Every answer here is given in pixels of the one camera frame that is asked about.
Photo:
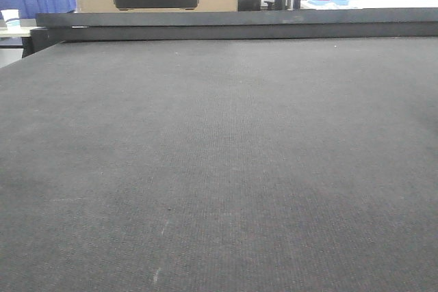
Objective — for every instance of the black conveyor side rail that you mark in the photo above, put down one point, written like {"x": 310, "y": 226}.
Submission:
{"x": 53, "y": 29}

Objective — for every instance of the blue shallow tray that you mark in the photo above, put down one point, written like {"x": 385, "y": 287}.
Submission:
{"x": 325, "y": 2}

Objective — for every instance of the white background table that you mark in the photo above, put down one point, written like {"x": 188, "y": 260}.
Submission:
{"x": 373, "y": 4}

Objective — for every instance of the white paper cup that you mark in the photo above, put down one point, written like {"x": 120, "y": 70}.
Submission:
{"x": 11, "y": 18}

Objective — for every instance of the black conveyor belt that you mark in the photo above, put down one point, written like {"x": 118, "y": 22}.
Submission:
{"x": 213, "y": 165}

